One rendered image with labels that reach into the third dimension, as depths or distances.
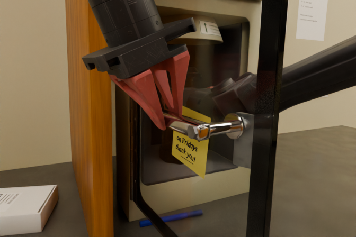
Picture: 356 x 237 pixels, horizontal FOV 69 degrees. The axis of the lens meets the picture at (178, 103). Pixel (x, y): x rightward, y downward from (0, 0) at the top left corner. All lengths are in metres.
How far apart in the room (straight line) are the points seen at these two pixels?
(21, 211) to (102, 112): 0.29
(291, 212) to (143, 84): 0.52
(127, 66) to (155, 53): 0.03
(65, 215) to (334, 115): 1.48
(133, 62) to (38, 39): 0.70
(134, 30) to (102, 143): 0.22
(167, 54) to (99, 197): 0.27
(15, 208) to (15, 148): 0.36
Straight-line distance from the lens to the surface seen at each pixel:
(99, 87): 0.39
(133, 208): 0.57
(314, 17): 1.53
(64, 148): 0.95
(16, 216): 0.60
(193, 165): 0.33
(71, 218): 0.62
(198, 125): 0.23
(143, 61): 0.23
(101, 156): 0.41
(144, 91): 0.24
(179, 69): 0.25
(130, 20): 0.23
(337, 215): 0.71
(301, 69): 0.36
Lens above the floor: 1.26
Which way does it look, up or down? 8 degrees down
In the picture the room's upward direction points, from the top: 1 degrees clockwise
